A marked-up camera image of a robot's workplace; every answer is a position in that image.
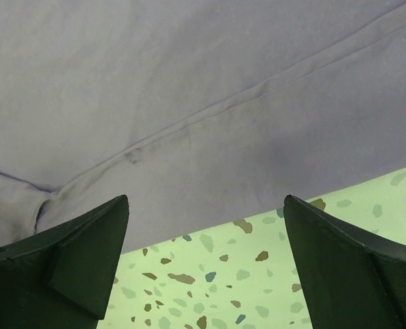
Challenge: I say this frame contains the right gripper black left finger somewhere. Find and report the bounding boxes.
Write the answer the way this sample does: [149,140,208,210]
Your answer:
[0,195,129,329]

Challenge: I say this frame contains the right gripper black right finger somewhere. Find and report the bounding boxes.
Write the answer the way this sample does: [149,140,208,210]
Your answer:
[283,195,406,329]

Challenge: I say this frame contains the purple t shirt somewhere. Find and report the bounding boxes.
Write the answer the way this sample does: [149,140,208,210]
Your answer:
[0,1,406,250]

